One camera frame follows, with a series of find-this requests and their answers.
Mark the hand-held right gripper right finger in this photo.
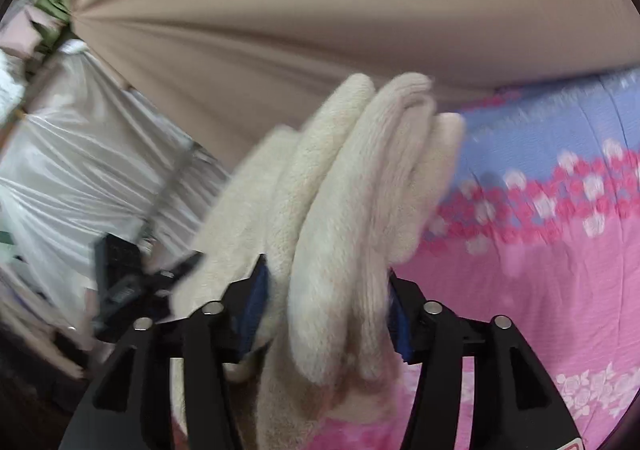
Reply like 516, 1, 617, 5
387, 269, 587, 450

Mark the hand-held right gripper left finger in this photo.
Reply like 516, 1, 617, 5
57, 254, 272, 450

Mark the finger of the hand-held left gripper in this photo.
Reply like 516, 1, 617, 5
150, 250, 205, 285

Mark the cream knit sweater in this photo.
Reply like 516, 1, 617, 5
169, 72, 468, 450

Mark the white satin curtain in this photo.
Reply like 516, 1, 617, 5
0, 49, 237, 333

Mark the pink and blue floral bedsheet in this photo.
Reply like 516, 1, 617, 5
300, 69, 640, 450

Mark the green plant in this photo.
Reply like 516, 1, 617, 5
29, 0, 75, 54

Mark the beige curtain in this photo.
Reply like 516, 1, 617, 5
66, 0, 637, 172

